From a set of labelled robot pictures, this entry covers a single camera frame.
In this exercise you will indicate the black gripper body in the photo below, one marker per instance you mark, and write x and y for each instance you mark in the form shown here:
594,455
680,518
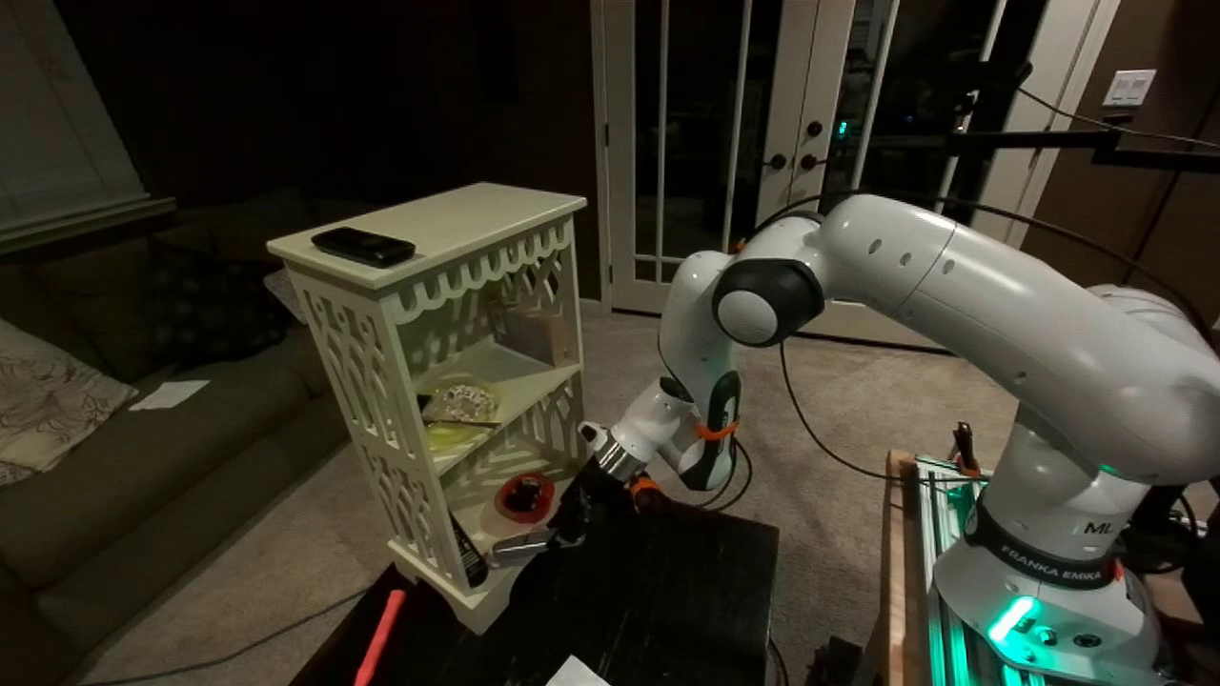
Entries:
582,500

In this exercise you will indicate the grey remote control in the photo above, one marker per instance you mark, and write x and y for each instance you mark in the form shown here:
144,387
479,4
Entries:
521,549

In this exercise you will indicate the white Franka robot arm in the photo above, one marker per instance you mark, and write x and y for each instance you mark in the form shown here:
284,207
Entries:
1017,329

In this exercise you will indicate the long black remote control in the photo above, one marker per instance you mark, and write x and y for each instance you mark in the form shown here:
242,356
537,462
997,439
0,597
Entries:
470,554

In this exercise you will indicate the yellow object on shelf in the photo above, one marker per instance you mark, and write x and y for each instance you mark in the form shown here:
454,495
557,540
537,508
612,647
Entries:
462,404

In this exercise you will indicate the white lattice shelf unit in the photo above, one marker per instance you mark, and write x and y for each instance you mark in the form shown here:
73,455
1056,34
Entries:
434,231

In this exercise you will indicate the small black remote control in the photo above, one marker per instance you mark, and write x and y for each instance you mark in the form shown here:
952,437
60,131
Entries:
362,244

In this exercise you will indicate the red bowl with dark contents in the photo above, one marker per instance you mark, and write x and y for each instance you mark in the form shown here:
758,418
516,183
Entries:
524,495

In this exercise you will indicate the yellow-green paper sheet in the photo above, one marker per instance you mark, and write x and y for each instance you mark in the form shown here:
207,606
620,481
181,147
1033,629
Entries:
453,442

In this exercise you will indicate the white paper sheet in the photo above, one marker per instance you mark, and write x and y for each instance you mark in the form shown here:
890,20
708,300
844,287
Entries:
577,672

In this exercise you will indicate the red marker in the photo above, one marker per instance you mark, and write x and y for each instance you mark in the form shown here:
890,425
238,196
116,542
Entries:
378,635

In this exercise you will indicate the dark cushion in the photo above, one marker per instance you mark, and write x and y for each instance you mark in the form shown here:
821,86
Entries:
221,305

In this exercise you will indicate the white paper note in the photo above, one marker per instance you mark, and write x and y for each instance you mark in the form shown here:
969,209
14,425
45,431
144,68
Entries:
169,395

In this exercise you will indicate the grey fabric sofa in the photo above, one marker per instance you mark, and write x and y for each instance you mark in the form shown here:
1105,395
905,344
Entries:
153,481

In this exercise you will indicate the light patterned pillow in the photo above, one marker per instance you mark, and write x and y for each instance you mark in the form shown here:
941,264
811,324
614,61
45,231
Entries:
52,395

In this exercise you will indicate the wooden base frame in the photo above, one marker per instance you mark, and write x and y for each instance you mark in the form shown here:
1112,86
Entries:
896,573

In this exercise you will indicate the black camera stand boom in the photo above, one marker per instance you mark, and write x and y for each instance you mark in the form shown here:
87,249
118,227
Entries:
1017,142

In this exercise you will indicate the white wall plate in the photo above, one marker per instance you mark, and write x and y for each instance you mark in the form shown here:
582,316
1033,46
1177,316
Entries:
1131,86

